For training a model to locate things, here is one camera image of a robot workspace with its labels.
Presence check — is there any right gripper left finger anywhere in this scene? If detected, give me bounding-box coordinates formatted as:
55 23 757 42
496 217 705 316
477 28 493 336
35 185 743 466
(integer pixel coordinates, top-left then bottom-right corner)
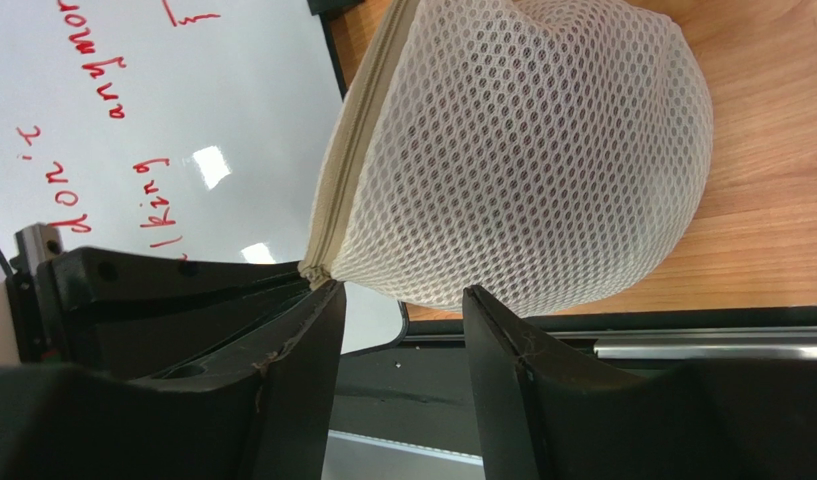
0 282 346 479

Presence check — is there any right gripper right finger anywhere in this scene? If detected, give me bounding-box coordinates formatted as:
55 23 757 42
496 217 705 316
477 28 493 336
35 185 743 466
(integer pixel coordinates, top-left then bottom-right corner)
462 286 817 479

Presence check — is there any whiteboard with red writing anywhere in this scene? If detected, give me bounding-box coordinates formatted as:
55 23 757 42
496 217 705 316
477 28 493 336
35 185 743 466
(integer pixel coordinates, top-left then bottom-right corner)
0 0 409 355

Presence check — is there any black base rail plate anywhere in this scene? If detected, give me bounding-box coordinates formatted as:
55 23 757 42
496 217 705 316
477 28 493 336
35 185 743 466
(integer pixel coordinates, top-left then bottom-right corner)
330 306 817 454

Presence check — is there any aluminium frame rail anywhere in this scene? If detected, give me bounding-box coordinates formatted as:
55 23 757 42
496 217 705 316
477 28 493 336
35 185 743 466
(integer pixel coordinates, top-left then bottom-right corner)
321 430 485 480

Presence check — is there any white mesh laundry bag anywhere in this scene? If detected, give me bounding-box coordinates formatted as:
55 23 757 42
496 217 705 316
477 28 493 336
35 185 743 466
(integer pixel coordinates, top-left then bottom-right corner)
299 1 714 316

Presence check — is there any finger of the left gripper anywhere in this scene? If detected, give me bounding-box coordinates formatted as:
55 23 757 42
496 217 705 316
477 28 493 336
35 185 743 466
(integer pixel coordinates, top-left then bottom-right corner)
7 224 309 380

